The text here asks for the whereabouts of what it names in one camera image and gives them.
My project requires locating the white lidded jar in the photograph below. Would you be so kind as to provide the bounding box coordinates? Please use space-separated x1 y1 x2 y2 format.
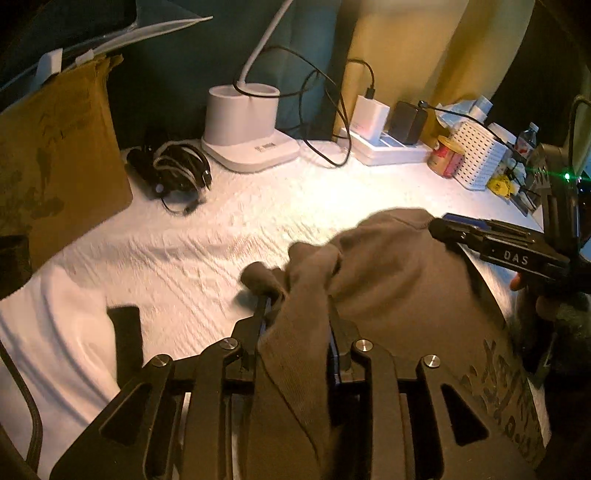
487 122 515 144

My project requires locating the wide yellow curtain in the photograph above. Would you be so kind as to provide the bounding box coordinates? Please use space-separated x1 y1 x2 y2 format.
332 0 536 139

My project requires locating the red can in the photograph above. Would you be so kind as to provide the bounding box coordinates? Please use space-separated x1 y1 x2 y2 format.
427 135 466 180

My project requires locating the black strap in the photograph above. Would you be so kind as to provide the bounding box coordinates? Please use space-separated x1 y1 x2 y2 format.
106 305 145 386

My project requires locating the black cable bundle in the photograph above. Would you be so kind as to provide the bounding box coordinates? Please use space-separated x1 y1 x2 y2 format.
126 141 214 215

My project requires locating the black charger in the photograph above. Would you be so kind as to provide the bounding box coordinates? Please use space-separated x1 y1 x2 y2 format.
390 100 429 145

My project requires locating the black fabric band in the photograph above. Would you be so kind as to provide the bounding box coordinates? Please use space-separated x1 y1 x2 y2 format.
0 235 34 298

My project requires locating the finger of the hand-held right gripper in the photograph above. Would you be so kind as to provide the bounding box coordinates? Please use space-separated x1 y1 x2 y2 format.
441 212 541 241
428 218 490 252

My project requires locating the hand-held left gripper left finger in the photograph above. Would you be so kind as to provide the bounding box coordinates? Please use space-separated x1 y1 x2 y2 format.
48 295 271 480

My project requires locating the person's right hand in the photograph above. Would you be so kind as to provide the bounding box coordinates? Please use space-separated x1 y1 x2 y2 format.
510 273 564 322

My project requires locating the brown cardboard box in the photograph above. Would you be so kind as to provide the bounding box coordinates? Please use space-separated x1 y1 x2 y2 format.
0 53 134 273

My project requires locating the yellow packet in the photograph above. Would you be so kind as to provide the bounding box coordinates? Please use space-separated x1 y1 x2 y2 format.
487 173 520 199

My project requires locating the tablet screen in plastic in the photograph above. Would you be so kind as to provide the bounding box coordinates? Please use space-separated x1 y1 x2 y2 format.
0 0 214 88

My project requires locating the black braided cable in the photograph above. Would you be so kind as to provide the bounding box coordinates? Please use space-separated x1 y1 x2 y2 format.
0 342 44 467

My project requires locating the white perforated basket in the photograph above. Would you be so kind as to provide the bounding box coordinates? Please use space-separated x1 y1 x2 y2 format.
448 117 506 191

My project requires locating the crumpled white tissue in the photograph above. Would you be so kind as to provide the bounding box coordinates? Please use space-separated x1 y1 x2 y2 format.
436 99 476 130

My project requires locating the white textured table cover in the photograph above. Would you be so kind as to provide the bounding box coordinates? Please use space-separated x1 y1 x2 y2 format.
0 134 546 480

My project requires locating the white desk lamp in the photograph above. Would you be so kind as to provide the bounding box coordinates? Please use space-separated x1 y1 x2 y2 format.
201 0 301 174

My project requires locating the white power strip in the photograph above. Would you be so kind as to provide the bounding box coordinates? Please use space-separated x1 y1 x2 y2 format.
339 127 435 167

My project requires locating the brown t-shirt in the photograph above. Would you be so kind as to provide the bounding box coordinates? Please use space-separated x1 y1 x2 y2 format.
240 208 552 480

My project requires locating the white cloth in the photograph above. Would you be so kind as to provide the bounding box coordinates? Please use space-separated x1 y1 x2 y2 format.
0 265 153 480

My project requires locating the clear plastic water bottle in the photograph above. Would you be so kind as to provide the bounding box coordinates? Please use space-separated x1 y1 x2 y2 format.
516 122 540 160

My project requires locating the white charger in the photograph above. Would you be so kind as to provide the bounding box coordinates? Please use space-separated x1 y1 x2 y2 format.
352 95 391 141

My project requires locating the wide teal curtain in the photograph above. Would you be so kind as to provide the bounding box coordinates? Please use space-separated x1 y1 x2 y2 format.
106 0 356 148

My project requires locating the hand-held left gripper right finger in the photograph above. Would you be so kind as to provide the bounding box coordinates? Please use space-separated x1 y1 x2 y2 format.
328 307 536 480

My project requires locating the black lamp cable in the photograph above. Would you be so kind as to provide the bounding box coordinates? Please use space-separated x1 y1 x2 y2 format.
238 45 354 168

